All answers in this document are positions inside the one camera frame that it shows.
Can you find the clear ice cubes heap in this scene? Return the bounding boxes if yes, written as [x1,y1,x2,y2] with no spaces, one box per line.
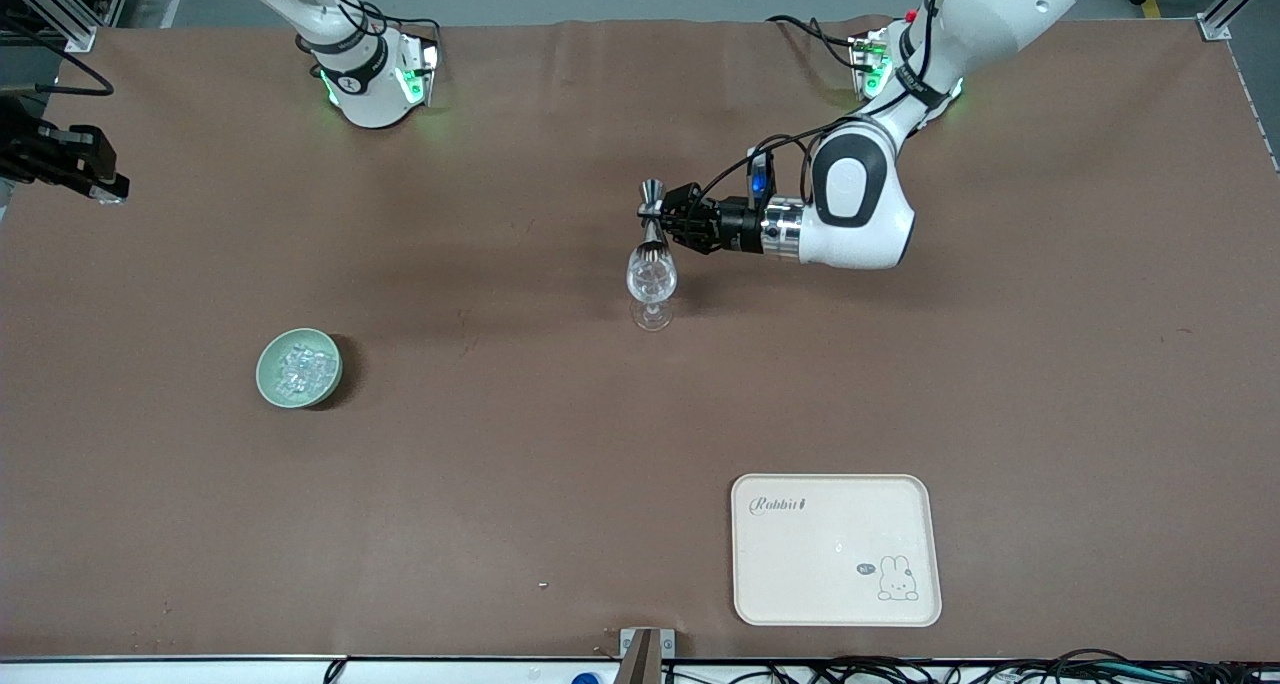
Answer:
[275,342,329,401]

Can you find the grey metal bracket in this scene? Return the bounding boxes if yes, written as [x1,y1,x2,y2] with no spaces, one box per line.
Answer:
[619,627,677,662]

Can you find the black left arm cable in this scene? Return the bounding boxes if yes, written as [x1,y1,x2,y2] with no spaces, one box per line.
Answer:
[700,0,961,225]

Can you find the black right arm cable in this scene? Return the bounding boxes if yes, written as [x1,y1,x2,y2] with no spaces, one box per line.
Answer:
[0,19,114,97]

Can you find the cream tray with rabbit print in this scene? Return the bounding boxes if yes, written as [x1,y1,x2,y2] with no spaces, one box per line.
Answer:
[731,473,943,628]

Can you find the green ceramic bowl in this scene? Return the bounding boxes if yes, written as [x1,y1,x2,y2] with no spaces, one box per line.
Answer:
[256,328,344,410]

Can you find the aluminium frame profile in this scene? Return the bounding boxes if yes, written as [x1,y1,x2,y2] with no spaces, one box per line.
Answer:
[0,0,98,53]
[1198,0,1280,43]

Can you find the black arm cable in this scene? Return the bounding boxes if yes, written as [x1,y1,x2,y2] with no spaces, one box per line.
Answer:
[0,19,114,97]
[700,0,961,225]

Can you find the silver metal jigger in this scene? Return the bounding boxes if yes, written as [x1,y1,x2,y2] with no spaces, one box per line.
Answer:
[638,177,673,267]

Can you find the clear wine glass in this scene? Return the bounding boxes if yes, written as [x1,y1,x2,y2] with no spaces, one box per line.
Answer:
[626,246,679,333]

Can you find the black base cable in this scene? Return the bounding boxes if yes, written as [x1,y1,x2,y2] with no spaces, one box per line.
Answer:
[305,0,443,75]
[765,14,863,70]

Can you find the brown pole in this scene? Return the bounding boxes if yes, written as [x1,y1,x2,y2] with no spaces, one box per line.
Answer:
[622,629,663,684]

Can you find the black cable tangle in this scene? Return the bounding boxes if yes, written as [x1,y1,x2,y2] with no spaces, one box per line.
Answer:
[660,649,1280,684]

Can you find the base connector plate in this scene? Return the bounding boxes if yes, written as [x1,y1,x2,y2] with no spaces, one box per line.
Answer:
[850,32,891,100]
[395,39,442,107]

